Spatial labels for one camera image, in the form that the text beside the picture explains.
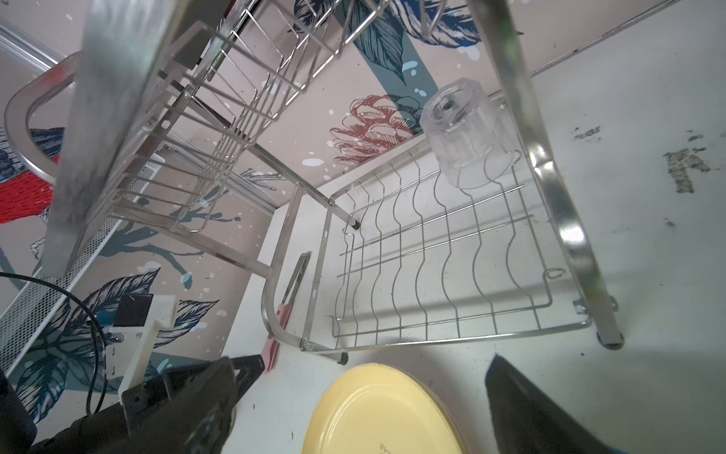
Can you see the white wire mesh basket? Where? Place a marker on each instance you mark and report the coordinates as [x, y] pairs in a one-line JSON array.
[[42, 330]]

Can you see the yellow cream plate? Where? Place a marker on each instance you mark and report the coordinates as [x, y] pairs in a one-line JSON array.
[[375, 408]]

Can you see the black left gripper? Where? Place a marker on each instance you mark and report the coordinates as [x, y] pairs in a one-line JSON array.
[[189, 402]]

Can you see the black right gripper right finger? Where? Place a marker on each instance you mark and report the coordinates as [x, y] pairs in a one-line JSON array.
[[525, 420]]

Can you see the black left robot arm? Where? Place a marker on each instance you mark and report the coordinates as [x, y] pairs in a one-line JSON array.
[[85, 435]]

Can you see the pink spotted handle knife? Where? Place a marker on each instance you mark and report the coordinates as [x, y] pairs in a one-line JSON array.
[[271, 348]]

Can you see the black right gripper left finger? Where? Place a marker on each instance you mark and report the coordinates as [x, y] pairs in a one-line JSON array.
[[128, 444]]

